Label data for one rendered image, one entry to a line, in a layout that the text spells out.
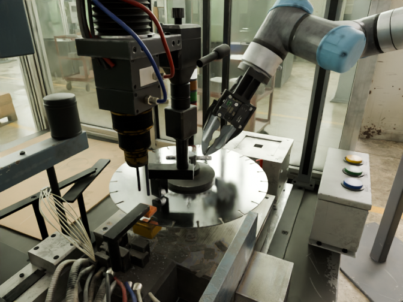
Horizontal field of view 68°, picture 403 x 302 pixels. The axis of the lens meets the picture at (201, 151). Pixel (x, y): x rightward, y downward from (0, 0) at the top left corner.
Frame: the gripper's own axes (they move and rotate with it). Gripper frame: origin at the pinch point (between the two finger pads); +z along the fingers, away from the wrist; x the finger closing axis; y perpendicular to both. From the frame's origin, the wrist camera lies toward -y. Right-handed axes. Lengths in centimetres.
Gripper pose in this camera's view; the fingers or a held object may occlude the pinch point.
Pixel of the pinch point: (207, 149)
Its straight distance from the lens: 67.7
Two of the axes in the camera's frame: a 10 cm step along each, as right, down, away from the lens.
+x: 8.6, 5.0, 0.7
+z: -5.0, 8.4, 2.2
